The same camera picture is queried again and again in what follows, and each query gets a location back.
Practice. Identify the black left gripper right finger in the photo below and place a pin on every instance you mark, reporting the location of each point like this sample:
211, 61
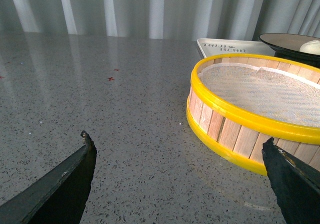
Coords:
295, 184

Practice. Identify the yellow rimmed bamboo steamer basket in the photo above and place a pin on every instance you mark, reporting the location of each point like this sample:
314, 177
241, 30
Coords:
237, 134

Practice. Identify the white bear print tray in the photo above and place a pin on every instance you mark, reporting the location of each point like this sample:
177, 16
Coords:
210, 47

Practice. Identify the white steamed bun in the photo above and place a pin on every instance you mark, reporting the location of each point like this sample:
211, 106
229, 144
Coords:
311, 47

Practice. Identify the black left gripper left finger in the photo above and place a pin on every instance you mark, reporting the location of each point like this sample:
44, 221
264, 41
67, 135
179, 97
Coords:
60, 196

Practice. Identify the beige plate with black rim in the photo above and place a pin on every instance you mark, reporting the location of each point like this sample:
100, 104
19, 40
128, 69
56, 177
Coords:
287, 46

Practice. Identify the white steamer liner cloth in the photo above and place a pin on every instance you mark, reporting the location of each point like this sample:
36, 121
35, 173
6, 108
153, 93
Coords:
264, 91

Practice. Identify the grey pleated curtain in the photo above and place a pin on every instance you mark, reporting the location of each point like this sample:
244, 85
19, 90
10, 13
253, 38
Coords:
163, 19

